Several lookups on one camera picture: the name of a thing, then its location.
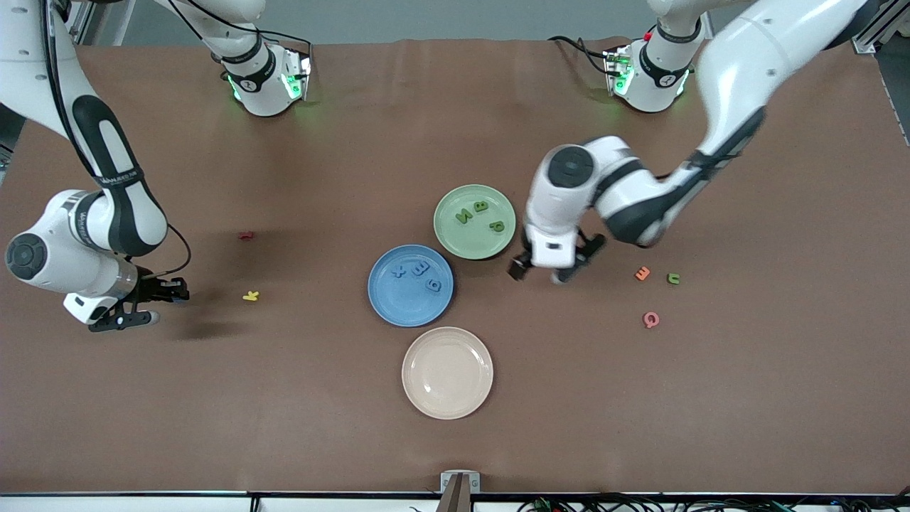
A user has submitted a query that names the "green plate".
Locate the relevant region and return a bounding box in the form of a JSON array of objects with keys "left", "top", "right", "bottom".
[{"left": 433, "top": 184, "right": 517, "bottom": 260}]

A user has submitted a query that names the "blue plate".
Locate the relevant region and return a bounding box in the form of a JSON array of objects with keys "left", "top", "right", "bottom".
[{"left": 368, "top": 245, "right": 454, "bottom": 328}]

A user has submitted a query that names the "beige plate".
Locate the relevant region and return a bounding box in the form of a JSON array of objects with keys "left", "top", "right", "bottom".
[{"left": 402, "top": 326, "right": 494, "bottom": 420}]

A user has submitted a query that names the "brown table cover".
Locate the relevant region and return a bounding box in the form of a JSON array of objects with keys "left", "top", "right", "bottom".
[{"left": 0, "top": 37, "right": 910, "bottom": 496}]

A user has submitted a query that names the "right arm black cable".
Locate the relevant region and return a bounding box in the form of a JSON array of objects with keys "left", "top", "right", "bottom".
[{"left": 43, "top": 0, "right": 193, "bottom": 278}]

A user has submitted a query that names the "black base cable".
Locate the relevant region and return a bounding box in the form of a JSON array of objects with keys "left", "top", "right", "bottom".
[
  {"left": 547, "top": 34, "right": 614, "bottom": 78},
  {"left": 252, "top": 27, "right": 314, "bottom": 75}
]

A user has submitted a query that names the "grey metal bracket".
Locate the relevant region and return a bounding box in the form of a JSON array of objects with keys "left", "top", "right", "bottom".
[{"left": 440, "top": 470, "right": 481, "bottom": 494}]

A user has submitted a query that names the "dark camera post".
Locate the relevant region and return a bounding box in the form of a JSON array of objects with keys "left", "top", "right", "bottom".
[{"left": 435, "top": 474, "right": 472, "bottom": 512}]

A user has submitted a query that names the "aluminium frame profile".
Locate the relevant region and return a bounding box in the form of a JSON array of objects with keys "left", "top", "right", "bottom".
[{"left": 850, "top": 0, "right": 910, "bottom": 54}]

